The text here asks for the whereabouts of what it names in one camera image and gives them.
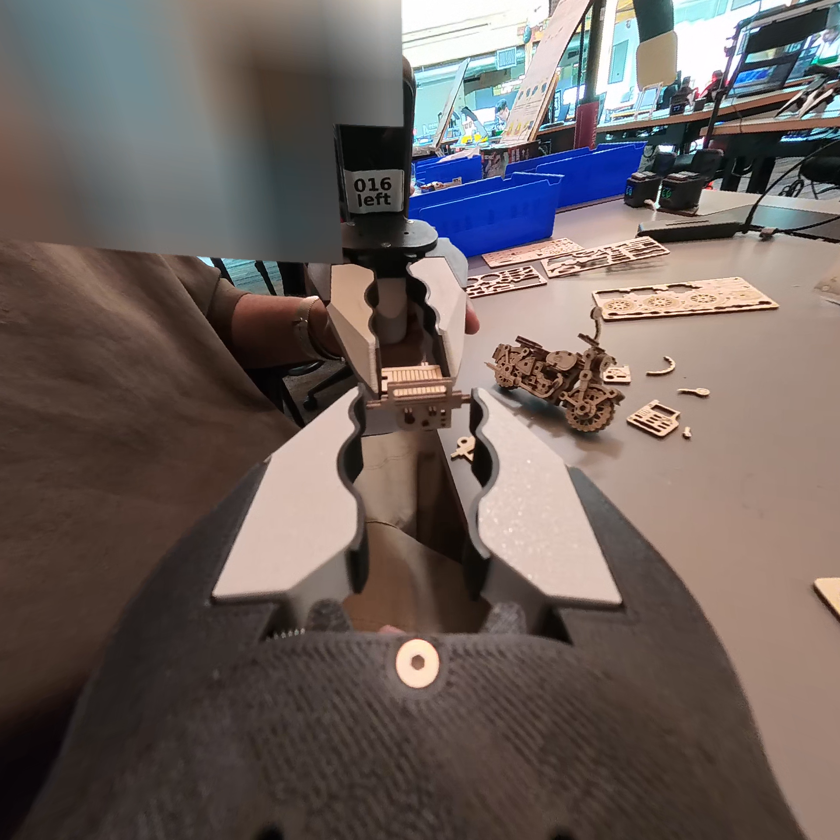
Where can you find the background table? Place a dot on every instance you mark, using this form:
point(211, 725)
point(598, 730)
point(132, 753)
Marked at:
point(656, 118)

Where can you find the person's left forearm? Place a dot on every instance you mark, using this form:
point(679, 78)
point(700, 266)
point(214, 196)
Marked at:
point(262, 328)

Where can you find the wooden parts sheet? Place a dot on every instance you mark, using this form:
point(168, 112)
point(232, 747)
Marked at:
point(590, 262)
point(525, 254)
point(525, 283)

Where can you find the small square wooden piece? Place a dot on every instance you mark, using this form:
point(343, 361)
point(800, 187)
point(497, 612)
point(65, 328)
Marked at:
point(618, 375)

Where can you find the flat wooden piece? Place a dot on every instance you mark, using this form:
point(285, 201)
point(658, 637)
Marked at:
point(830, 594)

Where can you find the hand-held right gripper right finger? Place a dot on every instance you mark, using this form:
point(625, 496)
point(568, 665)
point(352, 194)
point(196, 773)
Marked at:
point(544, 525)

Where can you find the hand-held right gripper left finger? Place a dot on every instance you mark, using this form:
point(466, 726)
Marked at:
point(295, 525)

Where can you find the black battery charger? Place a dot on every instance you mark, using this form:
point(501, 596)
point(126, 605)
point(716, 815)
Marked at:
point(641, 190)
point(680, 193)

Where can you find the black chair base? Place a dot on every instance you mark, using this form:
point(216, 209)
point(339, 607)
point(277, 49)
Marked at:
point(328, 387)

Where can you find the wooden model assembly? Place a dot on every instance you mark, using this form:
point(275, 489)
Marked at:
point(420, 394)

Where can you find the small wooden key piece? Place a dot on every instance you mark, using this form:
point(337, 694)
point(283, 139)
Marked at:
point(463, 448)

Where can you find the grey desk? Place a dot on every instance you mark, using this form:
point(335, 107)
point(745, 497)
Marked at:
point(722, 492)

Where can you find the person's brown clothing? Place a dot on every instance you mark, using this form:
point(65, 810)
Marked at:
point(98, 426)

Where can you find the blue plastic bin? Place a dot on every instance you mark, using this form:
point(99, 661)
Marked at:
point(590, 170)
point(485, 216)
point(446, 167)

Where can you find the person's left hand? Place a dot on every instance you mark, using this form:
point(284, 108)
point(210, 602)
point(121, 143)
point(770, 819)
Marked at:
point(326, 331)

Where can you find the wooden display board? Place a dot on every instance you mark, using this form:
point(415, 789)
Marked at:
point(551, 79)

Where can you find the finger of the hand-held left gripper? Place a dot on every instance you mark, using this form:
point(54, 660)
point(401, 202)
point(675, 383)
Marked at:
point(348, 315)
point(443, 295)

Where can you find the black stand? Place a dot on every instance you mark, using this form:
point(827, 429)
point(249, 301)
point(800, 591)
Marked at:
point(712, 131)

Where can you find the wooden grille panel piece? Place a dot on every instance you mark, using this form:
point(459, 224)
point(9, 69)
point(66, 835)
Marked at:
point(653, 418)

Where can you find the curved wooden piece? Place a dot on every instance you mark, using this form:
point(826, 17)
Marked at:
point(672, 366)

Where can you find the wooden sheet with gear wheels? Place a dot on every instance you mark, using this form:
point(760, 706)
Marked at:
point(656, 302)

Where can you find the wooden piece with round end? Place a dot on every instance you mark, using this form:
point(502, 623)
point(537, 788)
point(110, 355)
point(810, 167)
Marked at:
point(702, 392)

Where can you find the wooden motorcycle model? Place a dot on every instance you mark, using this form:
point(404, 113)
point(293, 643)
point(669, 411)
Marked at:
point(558, 374)

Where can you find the background computer monitor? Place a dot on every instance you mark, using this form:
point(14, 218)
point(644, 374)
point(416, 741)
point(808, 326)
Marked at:
point(774, 65)

